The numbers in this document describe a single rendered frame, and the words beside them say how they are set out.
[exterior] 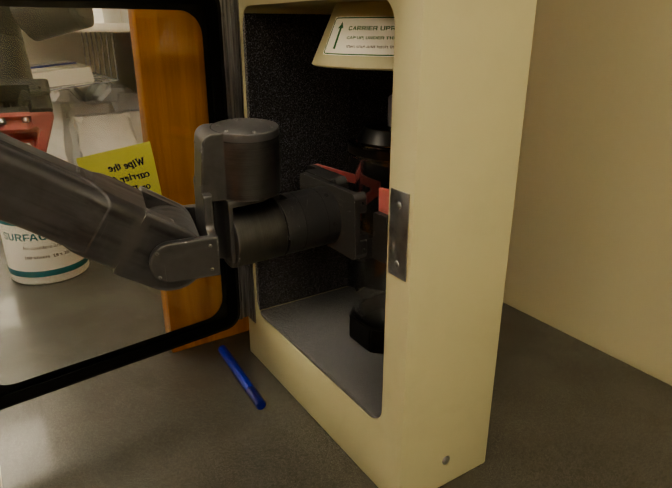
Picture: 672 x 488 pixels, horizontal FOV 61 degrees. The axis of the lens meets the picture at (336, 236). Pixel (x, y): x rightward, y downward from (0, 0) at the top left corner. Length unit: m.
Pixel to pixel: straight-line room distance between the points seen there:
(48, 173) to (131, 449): 0.32
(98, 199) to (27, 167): 0.05
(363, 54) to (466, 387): 0.31
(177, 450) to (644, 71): 0.68
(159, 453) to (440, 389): 0.30
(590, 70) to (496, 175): 0.39
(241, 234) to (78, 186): 0.13
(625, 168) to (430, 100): 0.45
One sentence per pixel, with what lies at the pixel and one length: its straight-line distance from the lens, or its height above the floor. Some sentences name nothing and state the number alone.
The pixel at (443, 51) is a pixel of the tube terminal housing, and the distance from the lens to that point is 0.41.
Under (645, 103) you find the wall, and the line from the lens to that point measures 0.79.
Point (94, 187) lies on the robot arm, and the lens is 0.47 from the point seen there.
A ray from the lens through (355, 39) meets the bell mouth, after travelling 0.50.
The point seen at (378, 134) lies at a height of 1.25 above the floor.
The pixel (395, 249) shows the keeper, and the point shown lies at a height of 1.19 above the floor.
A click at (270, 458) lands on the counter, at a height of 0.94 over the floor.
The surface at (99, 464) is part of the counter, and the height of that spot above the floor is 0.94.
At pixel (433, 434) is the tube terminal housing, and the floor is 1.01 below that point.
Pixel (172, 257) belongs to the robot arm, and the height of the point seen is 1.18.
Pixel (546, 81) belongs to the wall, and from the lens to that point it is 0.87.
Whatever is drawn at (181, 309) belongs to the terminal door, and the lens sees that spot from 0.70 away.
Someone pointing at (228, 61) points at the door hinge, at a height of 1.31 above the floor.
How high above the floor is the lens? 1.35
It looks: 20 degrees down
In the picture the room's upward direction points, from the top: straight up
